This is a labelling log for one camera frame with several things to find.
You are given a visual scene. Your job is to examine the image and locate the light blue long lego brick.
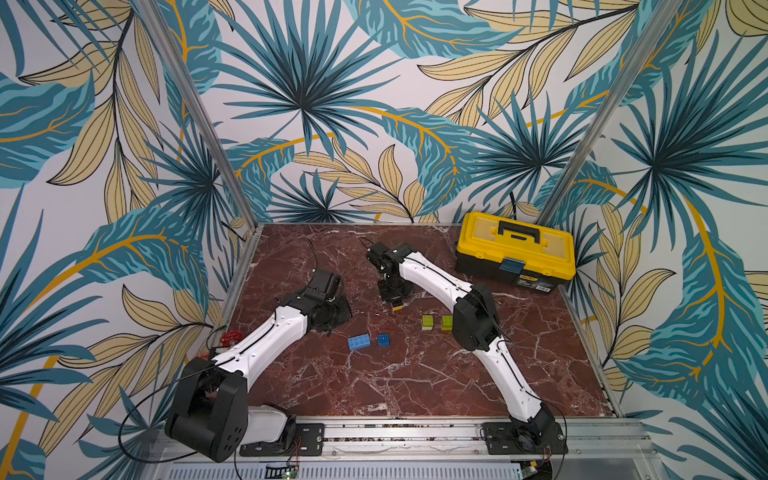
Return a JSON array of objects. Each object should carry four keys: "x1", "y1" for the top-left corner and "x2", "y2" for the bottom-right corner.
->
[{"x1": 348, "y1": 334, "x2": 371, "y2": 351}]

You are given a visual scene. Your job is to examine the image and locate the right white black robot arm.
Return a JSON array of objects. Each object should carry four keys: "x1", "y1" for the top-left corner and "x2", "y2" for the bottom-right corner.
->
[{"x1": 366, "y1": 242, "x2": 568, "y2": 454}]

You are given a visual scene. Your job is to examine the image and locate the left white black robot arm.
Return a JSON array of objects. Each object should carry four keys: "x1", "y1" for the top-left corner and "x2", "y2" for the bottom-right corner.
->
[{"x1": 165, "y1": 269, "x2": 351, "y2": 462}]

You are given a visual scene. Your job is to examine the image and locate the yellow black toolbox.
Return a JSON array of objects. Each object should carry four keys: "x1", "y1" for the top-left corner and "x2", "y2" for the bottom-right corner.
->
[{"x1": 456, "y1": 212, "x2": 576, "y2": 294}]

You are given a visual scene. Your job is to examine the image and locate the aluminium left table rail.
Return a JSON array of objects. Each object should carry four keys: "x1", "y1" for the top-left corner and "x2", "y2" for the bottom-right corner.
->
[{"x1": 214, "y1": 224, "x2": 264, "y2": 334}]

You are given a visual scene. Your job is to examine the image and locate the aluminium table rail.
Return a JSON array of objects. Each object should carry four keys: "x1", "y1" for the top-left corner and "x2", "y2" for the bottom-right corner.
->
[
  {"x1": 214, "y1": 224, "x2": 264, "y2": 334},
  {"x1": 558, "y1": 286, "x2": 626, "y2": 418}
]

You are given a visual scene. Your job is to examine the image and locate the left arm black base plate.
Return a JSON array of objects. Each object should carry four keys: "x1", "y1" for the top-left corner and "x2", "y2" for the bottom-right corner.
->
[{"x1": 238, "y1": 422, "x2": 325, "y2": 457}]

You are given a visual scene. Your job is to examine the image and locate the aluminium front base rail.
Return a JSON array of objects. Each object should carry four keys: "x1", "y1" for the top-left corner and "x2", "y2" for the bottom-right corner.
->
[{"x1": 138, "y1": 416, "x2": 668, "y2": 479}]

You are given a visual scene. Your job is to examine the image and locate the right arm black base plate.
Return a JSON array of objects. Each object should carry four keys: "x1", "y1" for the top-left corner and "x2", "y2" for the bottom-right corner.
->
[{"x1": 480, "y1": 422, "x2": 569, "y2": 456}]

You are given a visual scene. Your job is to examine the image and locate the aluminium right table rail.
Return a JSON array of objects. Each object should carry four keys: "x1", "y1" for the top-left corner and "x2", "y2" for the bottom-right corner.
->
[{"x1": 558, "y1": 286, "x2": 626, "y2": 418}]

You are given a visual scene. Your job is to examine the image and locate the aluminium left corner post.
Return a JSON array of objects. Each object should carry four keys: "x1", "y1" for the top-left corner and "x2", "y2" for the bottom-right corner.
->
[{"x1": 134, "y1": 0, "x2": 258, "y2": 232}]

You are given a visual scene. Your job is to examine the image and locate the aluminium corner post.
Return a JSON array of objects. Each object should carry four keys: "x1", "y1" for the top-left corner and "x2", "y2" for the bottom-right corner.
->
[
  {"x1": 134, "y1": 0, "x2": 258, "y2": 232},
  {"x1": 537, "y1": 0, "x2": 682, "y2": 226}
]

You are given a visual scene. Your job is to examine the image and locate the aluminium right corner post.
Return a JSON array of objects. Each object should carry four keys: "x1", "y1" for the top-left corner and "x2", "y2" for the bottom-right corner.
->
[{"x1": 537, "y1": 0, "x2": 682, "y2": 226}]

